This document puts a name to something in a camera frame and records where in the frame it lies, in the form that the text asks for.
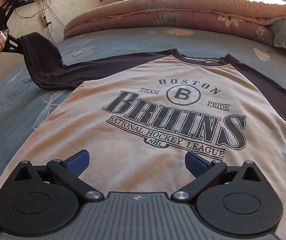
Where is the cream and black Bruins shirt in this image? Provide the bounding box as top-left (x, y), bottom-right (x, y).
top-left (0, 33), bottom-right (286, 239)

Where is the blue floral bed sheet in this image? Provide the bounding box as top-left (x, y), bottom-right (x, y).
top-left (0, 27), bottom-right (286, 176)

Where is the pink floral folded quilt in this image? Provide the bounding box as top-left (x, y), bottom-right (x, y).
top-left (64, 0), bottom-right (286, 44)

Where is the white wall power strip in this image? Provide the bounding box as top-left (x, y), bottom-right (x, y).
top-left (40, 12), bottom-right (52, 28)

